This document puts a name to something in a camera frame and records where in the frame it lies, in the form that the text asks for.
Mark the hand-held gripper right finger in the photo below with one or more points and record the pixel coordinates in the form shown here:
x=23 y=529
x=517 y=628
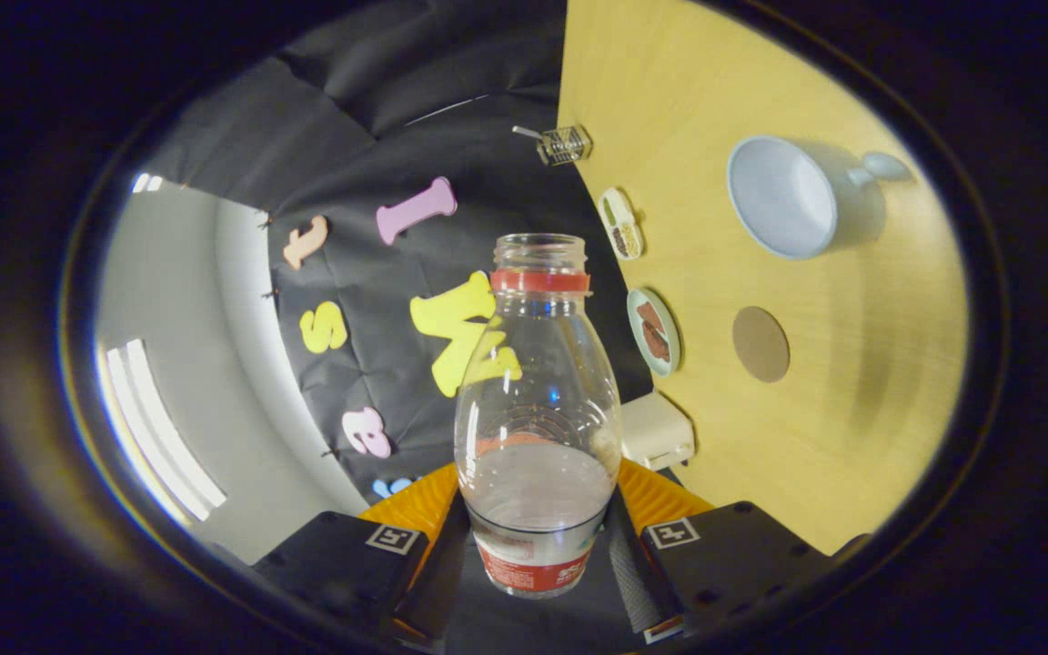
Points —
x=638 y=582

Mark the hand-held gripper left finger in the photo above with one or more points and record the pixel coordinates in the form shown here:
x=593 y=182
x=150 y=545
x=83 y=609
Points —
x=342 y=559

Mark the clear juice bottle red label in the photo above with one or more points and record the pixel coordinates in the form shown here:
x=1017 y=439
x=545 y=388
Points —
x=538 y=409

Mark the brown round coaster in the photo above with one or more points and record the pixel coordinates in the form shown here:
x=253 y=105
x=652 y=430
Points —
x=760 y=344

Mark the white cup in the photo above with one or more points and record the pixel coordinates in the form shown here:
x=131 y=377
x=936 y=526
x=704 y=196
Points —
x=779 y=196

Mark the white toaster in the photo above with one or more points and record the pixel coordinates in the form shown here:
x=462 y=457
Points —
x=656 y=432

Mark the ceiling light panel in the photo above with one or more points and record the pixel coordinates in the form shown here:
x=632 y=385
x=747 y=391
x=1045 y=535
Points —
x=146 y=183
x=165 y=432

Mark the wooden table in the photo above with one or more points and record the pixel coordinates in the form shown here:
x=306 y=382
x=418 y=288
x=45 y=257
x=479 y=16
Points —
x=806 y=437

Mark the pale green round plate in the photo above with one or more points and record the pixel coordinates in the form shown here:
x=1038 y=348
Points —
x=670 y=359

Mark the brown food piece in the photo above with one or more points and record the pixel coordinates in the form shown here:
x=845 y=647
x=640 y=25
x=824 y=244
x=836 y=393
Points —
x=649 y=317
x=657 y=344

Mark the small oblong white dish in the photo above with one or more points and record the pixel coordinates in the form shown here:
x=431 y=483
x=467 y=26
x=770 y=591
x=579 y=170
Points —
x=620 y=225

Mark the black backdrop cloth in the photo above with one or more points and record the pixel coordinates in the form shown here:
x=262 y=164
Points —
x=351 y=118

